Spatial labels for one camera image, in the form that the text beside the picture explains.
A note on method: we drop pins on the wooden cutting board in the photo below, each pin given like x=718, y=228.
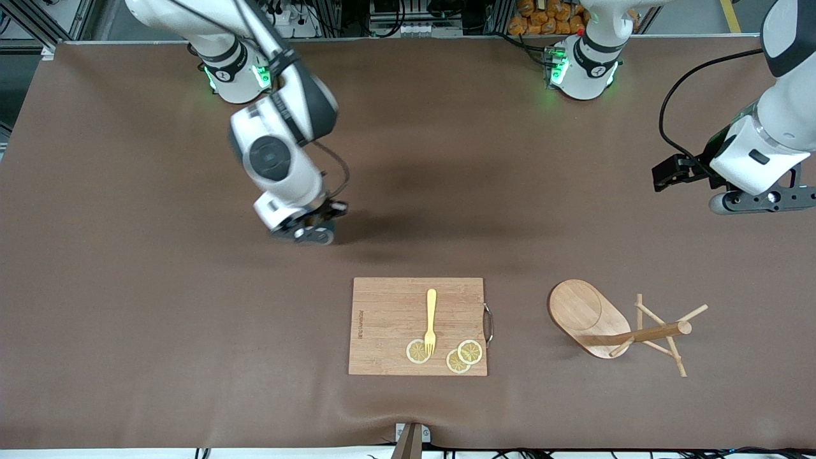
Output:
x=389, y=325

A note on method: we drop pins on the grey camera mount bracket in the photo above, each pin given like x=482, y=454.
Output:
x=411, y=440

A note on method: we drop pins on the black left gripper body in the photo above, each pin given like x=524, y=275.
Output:
x=693, y=168

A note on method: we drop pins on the white power strip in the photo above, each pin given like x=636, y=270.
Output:
x=290, y=24

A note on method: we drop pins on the aluminium frame post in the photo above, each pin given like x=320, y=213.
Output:
x=57, y=19

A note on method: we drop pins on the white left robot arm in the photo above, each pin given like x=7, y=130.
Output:
x=583, y=73

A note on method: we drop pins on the orange snack packet pile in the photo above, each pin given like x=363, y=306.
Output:
x=548, y=19

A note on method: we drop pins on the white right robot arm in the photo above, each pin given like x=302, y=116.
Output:
x=280, y=159

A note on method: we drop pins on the yellow plastic fork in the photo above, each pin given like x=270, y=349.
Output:
x=431, y=312

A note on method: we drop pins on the wooden mug tree rack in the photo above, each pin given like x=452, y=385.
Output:
x=577, y=312

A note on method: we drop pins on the lemon slice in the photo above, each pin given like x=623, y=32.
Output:
x=455, y=363
x=470, y=351
x=414, y=352

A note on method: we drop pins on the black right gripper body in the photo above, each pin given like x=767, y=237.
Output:
x=331, y=212

